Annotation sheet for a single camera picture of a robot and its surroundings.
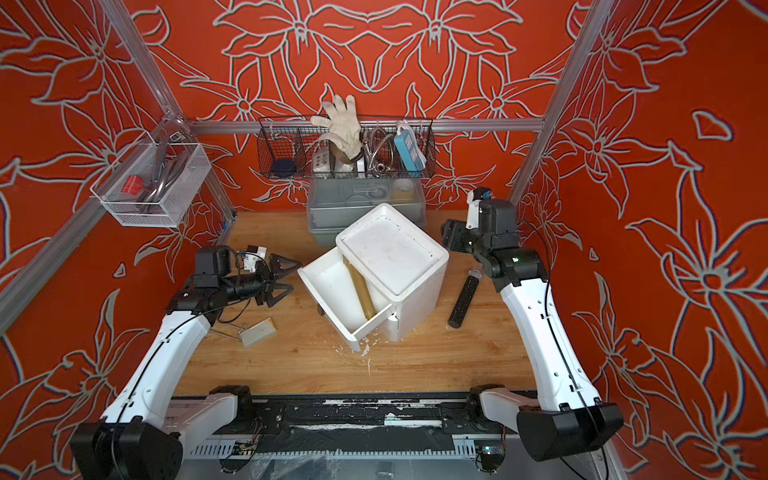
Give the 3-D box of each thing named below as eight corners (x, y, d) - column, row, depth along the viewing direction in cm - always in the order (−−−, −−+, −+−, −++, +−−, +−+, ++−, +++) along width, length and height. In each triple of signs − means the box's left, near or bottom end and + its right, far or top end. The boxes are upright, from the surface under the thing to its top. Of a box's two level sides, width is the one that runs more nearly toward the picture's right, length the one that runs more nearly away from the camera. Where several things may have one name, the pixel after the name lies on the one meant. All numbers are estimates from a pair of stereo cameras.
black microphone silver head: (446, 324, 90) (448, 320, 88) (469, 270, 103) (471, 265, 101) (460, 331, 89) (462, 327, 87) (482, 275, 102) (484, 270, 99)
